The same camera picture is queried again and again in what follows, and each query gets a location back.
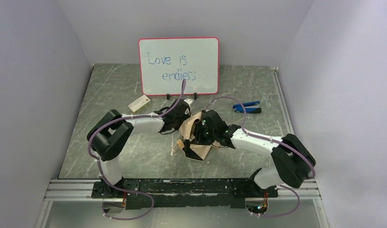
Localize beige and black umbrella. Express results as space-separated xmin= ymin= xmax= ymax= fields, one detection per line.
xmin=177 ymin=110 xmax=223 ymax=161

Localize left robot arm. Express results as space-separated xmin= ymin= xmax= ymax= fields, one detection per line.
xmin=87 ymin=98 xmax=194 ymax=197

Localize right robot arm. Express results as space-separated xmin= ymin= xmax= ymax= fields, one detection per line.
xmin=194 ymin=110 xmax=316 ymax=190

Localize black whiteboard stand feet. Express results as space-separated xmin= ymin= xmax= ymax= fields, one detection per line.
xmin=166 ymin=93 xmax=198 ymax=100

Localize blue and black stapler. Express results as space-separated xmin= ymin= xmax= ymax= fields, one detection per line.
xmin=232 ymin=101 xmax=262 ymax=114

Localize white and green box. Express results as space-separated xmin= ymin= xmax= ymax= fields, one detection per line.
xmin=128 ymin=95 xmax=151 ymax=113

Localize red framed whiteboard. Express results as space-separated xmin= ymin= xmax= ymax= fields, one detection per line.
xmin=138 ymin=37 xmax=220 ymax=96

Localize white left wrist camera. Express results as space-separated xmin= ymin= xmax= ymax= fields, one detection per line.
xmin=183 ymin=98 xmax=194 ymax=106

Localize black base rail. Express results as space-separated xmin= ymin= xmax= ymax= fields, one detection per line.
xmin=91 ymin=178 xmax=278 ymax=209

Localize aluminium frame rail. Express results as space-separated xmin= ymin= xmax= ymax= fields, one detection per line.
xmin=36 ymin=178 xmax=329 ymax=228

